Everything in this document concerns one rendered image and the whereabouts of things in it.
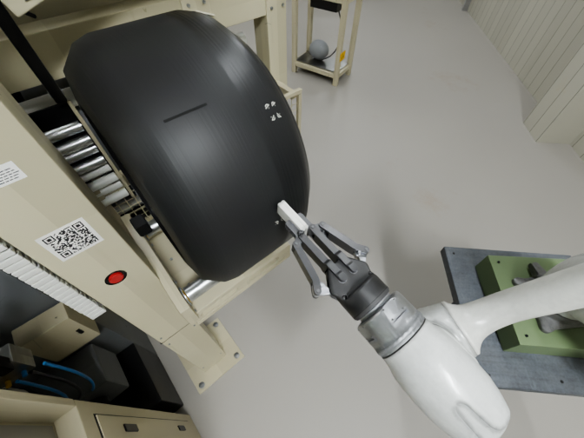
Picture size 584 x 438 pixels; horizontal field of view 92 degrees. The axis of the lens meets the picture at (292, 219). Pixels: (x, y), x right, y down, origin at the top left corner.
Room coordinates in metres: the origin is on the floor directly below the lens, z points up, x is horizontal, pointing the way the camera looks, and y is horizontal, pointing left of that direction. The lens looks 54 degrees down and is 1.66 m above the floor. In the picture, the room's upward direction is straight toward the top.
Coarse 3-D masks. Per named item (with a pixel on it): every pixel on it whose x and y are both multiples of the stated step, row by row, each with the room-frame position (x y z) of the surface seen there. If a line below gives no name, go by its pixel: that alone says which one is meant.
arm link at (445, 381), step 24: (432, 336) 0.10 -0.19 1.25; (384, 360) 0.08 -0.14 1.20; (408, 360) 0.07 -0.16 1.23; (432, 360) 0.07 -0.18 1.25; (456, 360) 0.07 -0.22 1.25; (408, 384) 0.05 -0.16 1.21; (432, 384) 0.05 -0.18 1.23; (456, 384) 0.05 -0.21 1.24; (480, 384) 0.05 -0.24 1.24; (432, 408) 0.02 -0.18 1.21; (456, 408) 0.02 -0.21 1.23; (480, 408) 0.02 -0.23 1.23; (504, 408) 0.02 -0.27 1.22; (456, 432) 0.00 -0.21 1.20; (480, 432) 0.00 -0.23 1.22
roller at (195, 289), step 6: (192, 282) 0.33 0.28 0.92; (198, 282) 0.32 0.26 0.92; (204, 282) 0.32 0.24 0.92; (210, 282) 0.33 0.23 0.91; (216, 282) 0.33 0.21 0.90; (186, 288) 0.31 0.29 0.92; (192, 288) 0.31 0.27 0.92; (198, 288) 0.31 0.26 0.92; (204, 288) 0.31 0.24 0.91; (210, 288) 0.32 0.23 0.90; (186, 294) 0.29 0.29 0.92; (192, 294) 0.29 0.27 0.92; (198, 294) 0.30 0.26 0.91; (192, 300) 0.28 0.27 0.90
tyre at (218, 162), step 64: (128, 64) 0.42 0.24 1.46; (192, 64) 0.45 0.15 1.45; (256, 64) 0.50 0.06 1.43; (128, 128) 0.34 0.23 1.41; (192, 128) 0.36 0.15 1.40; (256, 128) 0.40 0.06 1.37; (192, 192) 0.29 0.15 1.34; (256, 192) 0.33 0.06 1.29; (192, 256) 0.25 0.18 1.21; (256, 256) 0.29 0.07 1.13
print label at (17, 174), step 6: (12, 162) 0.29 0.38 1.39; (0, 168) 0.28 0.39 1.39; (6, 168) 0.28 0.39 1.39; (12, 168) 0.29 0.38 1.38; (18, 168) 0.29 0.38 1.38; (0, 174) 0.28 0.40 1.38; (6, 174) 0.28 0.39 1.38; (12, 174) 0.28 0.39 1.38; (18, 174) 0.29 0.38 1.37; (24, 174) 0.29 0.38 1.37; (0, 180) 0.27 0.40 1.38; (6, 180) 0.28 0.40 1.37; (12, 180) 0.28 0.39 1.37; (18, 180) 0.28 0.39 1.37; (0, 186) 0.27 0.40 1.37
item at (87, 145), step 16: (32, 112) 0.71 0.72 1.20; (48, 112) 0.72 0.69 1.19; (64, 112) 0.75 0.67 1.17; (48, 128) 0.71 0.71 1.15; (64, 128) 0.64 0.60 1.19; (80, 128) 0.66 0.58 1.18; (64, 144) 0.62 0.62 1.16; (80, 144) 0.63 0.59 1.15; (96, 144) 0.65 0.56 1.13; (80, 160) 0.72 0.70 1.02; (96, 160) 0.64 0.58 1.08; (80, 176) 0.61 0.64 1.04; (96, 176) 0.63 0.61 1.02; (112, 176) 0.65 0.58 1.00
